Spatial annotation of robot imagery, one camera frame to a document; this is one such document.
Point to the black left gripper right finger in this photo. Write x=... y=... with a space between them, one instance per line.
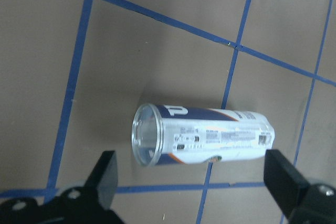
x=285 y=183

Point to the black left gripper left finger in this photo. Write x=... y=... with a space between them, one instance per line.
x=104 y=178

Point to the white blue tennis ball can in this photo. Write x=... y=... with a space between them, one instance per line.
x=171 y=134

